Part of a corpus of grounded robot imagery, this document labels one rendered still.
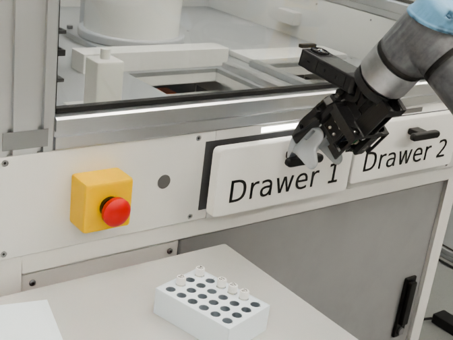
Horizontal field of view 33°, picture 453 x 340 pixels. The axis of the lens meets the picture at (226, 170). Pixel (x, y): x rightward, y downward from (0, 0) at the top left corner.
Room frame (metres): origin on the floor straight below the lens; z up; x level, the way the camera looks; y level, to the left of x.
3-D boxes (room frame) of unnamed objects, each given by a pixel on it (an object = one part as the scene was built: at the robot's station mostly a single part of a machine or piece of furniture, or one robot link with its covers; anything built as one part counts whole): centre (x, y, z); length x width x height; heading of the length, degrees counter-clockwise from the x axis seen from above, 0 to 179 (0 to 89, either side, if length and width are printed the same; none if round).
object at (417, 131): (1.33, -0.34, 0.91); 0.07 x 0.04 x 0.01; 130
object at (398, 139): (1.35, -0.33, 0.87); 0.29 x 0.02 x 0.11; 130
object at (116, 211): (0.90, 0.14, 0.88); 0.04 x 0.03 x 0.04; 130
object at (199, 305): (0.85, 0.00, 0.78); 0.12 x 0.08 x 0.04; 54
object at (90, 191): (0.93, 0.16, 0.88); 0.07 x 0.05 x 0.07; 130
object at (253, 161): (1.14, -0.09, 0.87); 0.29 x 0.02 x 0.11; 130
